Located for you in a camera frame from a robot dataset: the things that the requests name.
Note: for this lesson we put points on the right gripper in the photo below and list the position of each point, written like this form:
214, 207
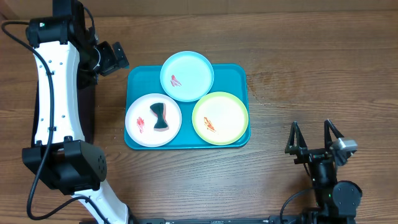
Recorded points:
295, 148

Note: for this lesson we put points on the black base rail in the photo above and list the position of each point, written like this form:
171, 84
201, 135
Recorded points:
273, 219

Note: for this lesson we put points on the light blue plate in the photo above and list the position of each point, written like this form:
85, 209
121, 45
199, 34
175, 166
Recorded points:
187, 76

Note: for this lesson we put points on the yellow plate green rim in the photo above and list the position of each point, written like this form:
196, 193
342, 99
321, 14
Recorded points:
220, 118

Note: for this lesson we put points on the black rectangular tray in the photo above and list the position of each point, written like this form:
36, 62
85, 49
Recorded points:
86, 111

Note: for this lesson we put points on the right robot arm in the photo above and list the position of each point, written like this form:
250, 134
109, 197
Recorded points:
337, 201

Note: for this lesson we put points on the white plate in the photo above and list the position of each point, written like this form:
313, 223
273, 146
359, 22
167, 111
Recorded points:
140, 120

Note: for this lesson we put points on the teal plastic serving tray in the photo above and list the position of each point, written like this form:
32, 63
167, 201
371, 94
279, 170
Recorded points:
229, 77

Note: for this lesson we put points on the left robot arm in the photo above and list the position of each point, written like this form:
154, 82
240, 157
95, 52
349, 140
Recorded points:
62, 155

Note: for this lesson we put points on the green and red sponge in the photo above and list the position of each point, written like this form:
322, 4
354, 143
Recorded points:
159, 110

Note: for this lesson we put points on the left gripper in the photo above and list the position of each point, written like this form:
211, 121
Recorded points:
112, 63

